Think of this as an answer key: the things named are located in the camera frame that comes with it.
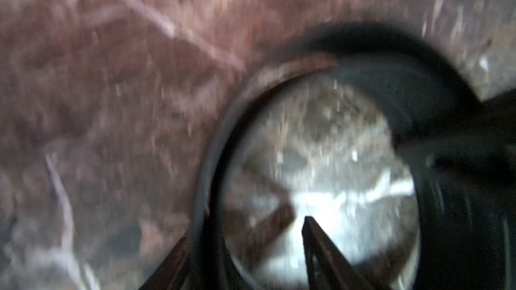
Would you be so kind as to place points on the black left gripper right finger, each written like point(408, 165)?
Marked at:
point(326, 267)

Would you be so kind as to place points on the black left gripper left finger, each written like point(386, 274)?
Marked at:
point(173, 271)

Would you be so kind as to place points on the black belt with metal buckle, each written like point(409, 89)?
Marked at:
point(460, 151)

